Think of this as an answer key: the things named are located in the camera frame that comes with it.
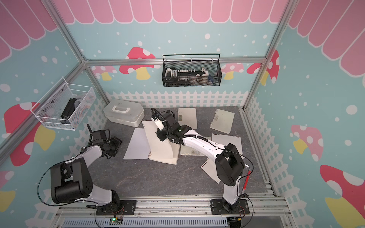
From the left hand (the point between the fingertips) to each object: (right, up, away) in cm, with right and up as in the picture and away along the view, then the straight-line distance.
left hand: (122, 145), depth 93 cm
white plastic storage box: (-3, +22, +10) cm, 25 cm away
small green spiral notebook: (+29, -2, -10) cm, 31 cm away
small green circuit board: (+6, -36, -20) cm, 42 cm away
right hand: (+25, +11, -10) cm, 29 cm away
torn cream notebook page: (+31, -2, -10) cm, 32 cm away
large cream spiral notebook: (+43, +20, +23) cm, 53 cm away
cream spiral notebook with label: (+71, +16, +20) cm, 76 cm away
